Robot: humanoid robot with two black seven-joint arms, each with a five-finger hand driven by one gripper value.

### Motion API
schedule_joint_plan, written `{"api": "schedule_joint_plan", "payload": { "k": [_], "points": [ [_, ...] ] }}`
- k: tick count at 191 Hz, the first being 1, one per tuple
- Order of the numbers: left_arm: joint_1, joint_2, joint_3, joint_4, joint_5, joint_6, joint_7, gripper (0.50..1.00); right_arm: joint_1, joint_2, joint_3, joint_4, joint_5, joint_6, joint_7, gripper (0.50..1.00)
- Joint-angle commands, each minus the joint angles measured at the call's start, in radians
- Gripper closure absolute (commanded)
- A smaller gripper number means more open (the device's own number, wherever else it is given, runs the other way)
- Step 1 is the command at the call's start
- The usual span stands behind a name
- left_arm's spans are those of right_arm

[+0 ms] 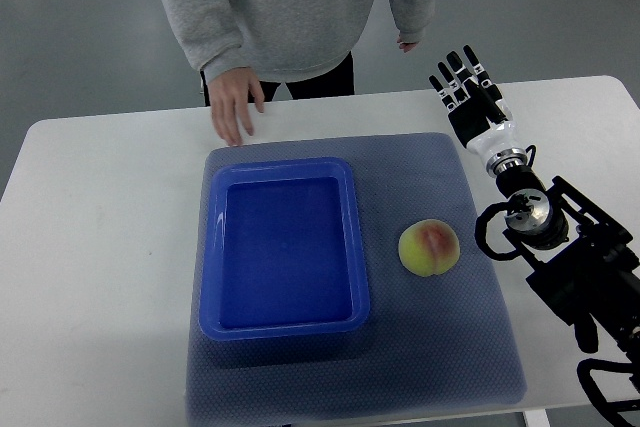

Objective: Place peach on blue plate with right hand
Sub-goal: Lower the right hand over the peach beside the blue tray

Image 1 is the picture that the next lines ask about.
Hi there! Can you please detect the person's second hand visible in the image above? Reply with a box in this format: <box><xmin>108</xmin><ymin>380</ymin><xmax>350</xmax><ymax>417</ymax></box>
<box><xmin>396</xmin><ymin>36</ymin><xmax>418</xmax><ymax>53</ymax></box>

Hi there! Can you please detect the person's bare hand on table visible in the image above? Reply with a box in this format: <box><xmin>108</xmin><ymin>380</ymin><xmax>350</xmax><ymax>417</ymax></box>
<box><xmin>207</xmin><ymin>67</ymin><xmax>265</xmax><ymax>147</ymax></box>

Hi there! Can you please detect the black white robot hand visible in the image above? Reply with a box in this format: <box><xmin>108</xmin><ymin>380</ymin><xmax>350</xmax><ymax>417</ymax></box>
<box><xmin>429</xmin><ymin>45</ymin><xmax>528</xmax><ymax>174</ymax></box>

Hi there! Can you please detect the yellow red peach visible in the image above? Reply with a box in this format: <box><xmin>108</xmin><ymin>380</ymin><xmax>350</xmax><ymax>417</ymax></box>
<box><xmin>398</xmin><ymin>219</ymin><xmax>461</xmax><ymax>277</ymax></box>

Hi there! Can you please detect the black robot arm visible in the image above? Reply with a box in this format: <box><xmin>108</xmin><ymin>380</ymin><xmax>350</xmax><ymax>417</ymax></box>
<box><xmin>475</xmin><ymin>146</ymin><xmax>639</xmax><ymax>426</ymax></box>

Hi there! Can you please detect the person in grey sweatshirt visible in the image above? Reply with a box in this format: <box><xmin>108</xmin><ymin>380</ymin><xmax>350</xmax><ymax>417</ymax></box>
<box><xmin>135</xmin><ymin>0</ymin><xmax>444</xmax><ymax>108</ymax></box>

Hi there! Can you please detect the blue plastic tray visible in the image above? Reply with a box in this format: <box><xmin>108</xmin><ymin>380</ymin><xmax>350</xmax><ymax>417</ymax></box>
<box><xmin>198</xmin><ymin>157</ymin><xmax>370</xmax><ymax>342</ymax></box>

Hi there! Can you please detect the white table leg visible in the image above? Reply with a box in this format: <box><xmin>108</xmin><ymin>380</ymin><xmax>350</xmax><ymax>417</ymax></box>
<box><xmin>522</xmin><ymin>409</ymin><xmax>551</xmax><ymax>427</ymax></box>

